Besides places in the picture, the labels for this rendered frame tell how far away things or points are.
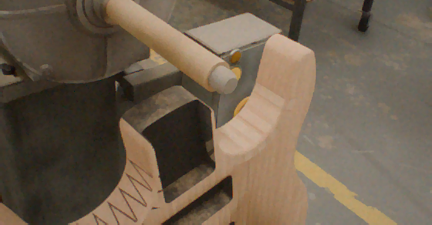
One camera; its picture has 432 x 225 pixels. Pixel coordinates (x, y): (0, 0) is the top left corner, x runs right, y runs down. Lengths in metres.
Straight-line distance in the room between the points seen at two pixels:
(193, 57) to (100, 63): 0.22
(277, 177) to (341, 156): 1.87
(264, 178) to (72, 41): 0.29
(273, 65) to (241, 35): 0.37
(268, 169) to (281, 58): 0.12
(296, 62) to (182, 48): 0.11
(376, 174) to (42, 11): 1.98
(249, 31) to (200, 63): 0.40
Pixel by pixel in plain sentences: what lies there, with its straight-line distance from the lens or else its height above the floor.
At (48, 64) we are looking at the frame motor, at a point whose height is 1.18.
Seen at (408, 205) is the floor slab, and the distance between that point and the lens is 2.26.
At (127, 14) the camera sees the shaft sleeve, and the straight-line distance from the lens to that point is 0.52.
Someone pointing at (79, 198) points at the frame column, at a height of 0.76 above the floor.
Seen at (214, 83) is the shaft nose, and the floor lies 1.25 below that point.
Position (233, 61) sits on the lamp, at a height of 1.10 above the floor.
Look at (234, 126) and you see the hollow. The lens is 0.46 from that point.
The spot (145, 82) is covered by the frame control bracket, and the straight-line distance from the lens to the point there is 0.81.
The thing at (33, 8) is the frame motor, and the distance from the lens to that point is 0.56.
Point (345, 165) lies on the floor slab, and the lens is 2.33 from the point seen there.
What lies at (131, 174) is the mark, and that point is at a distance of 0.40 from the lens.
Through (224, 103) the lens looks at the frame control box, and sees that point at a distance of 0.81.
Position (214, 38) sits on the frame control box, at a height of 1.12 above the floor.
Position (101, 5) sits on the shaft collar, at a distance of 0.55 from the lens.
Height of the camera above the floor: 1.48
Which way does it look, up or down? 35 degrees down
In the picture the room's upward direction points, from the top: 6 degrees clockwise
